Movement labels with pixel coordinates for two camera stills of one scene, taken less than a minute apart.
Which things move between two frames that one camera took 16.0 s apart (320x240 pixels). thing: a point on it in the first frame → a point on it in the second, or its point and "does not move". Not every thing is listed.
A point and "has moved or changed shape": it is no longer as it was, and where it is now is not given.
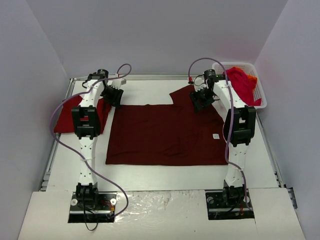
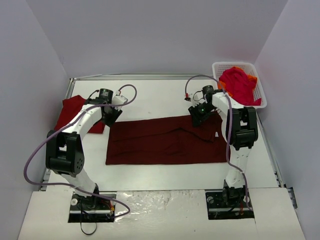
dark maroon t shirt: (161, 134) has moved or changed shape
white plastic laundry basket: (258, 90) does not move
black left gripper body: (113, 96) → (113, 116)
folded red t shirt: (64, 122) does not move
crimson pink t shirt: (243, 86) does not move
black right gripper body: (200, 99) → (197, 115)
